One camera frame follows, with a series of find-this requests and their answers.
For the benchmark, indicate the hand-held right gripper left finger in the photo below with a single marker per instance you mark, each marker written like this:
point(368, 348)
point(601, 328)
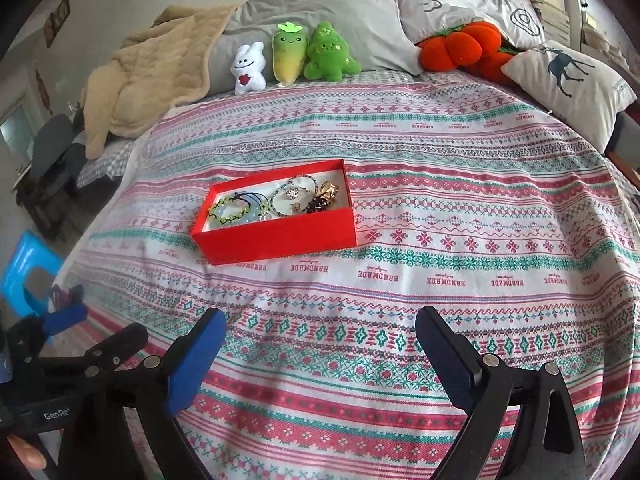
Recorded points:
point(197, 360)

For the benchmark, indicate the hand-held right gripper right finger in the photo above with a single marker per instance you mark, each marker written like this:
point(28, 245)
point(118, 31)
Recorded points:
point(445, 355)

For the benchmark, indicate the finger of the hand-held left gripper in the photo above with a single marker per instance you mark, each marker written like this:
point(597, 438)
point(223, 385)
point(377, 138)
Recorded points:
point(120, 345)
point(67, 317)

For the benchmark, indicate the red jewelry box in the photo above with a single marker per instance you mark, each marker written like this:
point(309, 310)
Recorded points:
point(280, 240)

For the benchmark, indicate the silver crystal brooch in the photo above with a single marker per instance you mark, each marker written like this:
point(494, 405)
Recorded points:
point(292, 193)

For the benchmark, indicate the black hair claw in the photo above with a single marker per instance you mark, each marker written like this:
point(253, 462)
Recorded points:
point(317, 205)

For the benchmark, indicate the gold brooch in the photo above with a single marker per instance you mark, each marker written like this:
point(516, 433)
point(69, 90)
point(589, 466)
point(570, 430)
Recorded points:
point(330, 191)

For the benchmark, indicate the person's left hand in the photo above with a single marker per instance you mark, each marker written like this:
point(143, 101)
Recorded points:
point(25, 452)

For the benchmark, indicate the blue plastic stool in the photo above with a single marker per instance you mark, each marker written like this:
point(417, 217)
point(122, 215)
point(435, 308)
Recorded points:
point(20, 265)

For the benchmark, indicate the patterned knit bedspread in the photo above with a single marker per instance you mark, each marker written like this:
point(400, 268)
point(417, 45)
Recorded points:
point(400, 260)

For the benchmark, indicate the dark grey chair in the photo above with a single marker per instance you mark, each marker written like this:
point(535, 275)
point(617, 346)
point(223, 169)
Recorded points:
point(50, 160)

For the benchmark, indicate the beige quilted blanket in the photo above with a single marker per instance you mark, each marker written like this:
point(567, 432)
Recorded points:
point(150, 75)

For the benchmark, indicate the white bunny plush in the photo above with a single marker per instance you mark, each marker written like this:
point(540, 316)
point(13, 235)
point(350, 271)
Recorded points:
point(247, 72)

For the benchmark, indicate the white deer print pillow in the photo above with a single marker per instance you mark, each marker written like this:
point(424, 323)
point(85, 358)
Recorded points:
point(565, 85)

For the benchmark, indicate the orange pumpkin plush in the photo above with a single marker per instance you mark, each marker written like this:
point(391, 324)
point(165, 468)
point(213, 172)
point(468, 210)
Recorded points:
point(460, 50)

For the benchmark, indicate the green yellow carrot plush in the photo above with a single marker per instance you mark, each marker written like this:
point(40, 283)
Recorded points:
point(287, 57)

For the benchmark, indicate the green tree plush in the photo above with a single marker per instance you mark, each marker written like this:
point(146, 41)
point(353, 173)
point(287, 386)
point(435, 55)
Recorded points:
point(327, 57)

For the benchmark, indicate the grey pillow with line drawings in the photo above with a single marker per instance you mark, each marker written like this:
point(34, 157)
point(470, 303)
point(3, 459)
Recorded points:
point(475, 10)

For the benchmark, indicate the stack of books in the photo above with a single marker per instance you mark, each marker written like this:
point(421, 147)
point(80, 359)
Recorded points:
point(550, 15)

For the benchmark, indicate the plain grey pillow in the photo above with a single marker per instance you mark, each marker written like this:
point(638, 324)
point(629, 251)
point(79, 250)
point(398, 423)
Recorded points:
point(325, 0)

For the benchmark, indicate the red hanging wall ornament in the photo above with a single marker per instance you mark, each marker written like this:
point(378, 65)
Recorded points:
point(44, 92)

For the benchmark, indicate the small dark wall plaque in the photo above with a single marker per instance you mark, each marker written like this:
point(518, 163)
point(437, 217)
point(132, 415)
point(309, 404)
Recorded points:
point(56, 20)

